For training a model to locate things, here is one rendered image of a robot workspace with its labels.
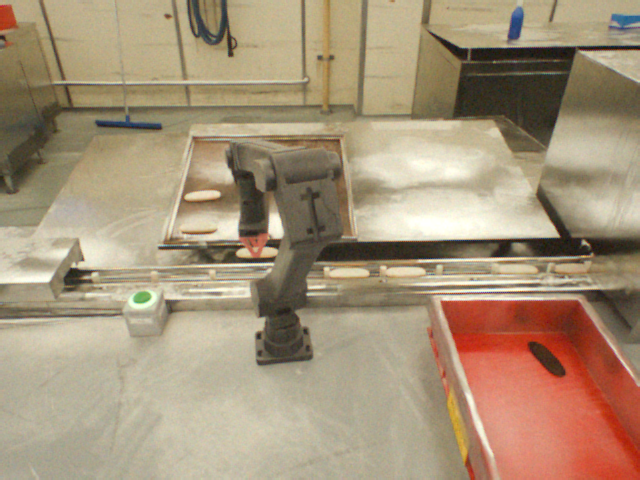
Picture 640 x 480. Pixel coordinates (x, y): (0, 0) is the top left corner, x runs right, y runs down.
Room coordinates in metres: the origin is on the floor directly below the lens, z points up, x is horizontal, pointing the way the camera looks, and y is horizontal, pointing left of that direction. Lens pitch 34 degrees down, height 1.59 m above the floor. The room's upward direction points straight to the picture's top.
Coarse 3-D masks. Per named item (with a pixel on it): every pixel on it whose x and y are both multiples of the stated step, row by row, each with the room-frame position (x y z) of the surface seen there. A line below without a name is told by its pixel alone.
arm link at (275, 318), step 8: (272, 304) 0.72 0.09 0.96; (280, 304) 0.73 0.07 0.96; (288, 304) 0.73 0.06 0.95; (272, 312) 0.72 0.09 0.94; (280, 312) 0.73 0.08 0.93; (288, 312) 0.73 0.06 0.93; (272, 320) 0.71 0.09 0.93; (280, 320) 0.72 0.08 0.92; (288, 320) 0.72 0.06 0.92; (272, 328) 0.71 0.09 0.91
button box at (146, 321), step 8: (160, 296) 0.83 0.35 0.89; (128, 304) 0.80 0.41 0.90; (152, 304) 0.80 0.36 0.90; (160, 304) 0.81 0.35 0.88; (168, 304) 0.85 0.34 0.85; (128, 312) 0.78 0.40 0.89; (136, 312) 0.78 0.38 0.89; (144, 312) 0.78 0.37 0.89; (152, 312) 0.78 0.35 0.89; (160, 312) 0.80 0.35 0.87; (168, 312) 0.85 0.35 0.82; (128, 320) 0.78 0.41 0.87; (136, 320) 0.78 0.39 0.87; (144, 320) 0.78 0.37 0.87; (152, 320) 0.78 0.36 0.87; (160, 320) 0.79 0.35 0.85; (128, 328) 0.78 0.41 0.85; (136, 328) 0.78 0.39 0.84; (144, 328) 0.78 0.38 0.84; (152, 328) 0.78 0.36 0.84; (160, 328) 0.78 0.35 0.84
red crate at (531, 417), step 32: (480, 352) 0.73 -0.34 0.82; (512, 352) 0.73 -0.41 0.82; (576, 352) 0.73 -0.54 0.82; (480, 384) 0.64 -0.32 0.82; (512, 384) 0.64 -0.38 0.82; (544, 384) 0.64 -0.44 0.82; (576, 384) 0.64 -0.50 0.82; (480, 416) 0.57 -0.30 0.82; (512, 416) 0.57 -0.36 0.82; (544, 416) 0.57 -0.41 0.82; (576, 416) 0.57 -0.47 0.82; (608, 416) 0.57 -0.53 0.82; (512, 448) 0.51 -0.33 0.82; (544, 448) 0.51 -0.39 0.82; (576, 448) 0.51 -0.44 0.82; (608, 448) 0.51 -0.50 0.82
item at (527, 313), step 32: (448, 320) 0.78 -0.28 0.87; (480, 320) 0.78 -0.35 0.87; (512, 320) 0.78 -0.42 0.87; (544, 320) 0.78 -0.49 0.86; (576, 320) 0.76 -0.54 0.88; (448, 352) 0.63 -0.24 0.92; (608, 352) 0.65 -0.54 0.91; (448, 384) 0.59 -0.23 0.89; (608, 384) 0.62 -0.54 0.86; (480, 448) 0.44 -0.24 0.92
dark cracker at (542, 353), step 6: (528, 342) 0.75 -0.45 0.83; (534, 342) 0.75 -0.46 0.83; (534, 348) 0.73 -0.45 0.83; (540, 348) 0.73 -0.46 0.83; (546, 348) 0.73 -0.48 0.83; (534, 354) 0.72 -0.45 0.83; (540, 354) 0.71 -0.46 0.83; (546, 354) 0.71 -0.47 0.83; (552, 354) 0.71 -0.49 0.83; (540, 360) 0.70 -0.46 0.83; (546, 360) 0.70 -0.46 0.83; (552, 360) 0.70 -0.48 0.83; (558, 360) 0.70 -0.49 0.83; (546, 366) 0.68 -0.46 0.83; (552, 366) 0.68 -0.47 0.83; (558, 366) 0.68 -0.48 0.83; (552, 372) 0.67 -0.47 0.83; (558, 372) 0.67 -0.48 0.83; (564, 372) 0.67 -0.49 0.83
